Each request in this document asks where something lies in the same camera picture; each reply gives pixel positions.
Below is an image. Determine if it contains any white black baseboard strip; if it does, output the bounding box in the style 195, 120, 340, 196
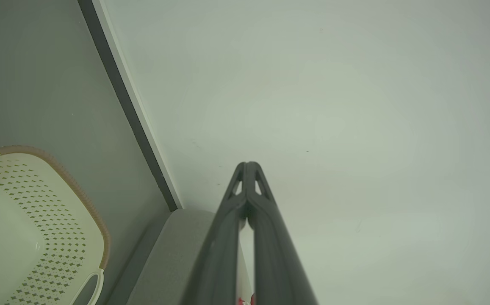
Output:
77, 0, 183, 212

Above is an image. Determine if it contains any grey fabric sofa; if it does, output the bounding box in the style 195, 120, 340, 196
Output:
104, 208, 255, 305

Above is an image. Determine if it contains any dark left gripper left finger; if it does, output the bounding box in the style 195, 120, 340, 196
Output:
180, 161, 249, 305

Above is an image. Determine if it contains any cream perforated laundry basket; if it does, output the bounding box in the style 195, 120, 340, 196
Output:
0, 145, 111, 305

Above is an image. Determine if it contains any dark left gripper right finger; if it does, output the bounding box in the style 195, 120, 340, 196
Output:
246, 161, 318, 305

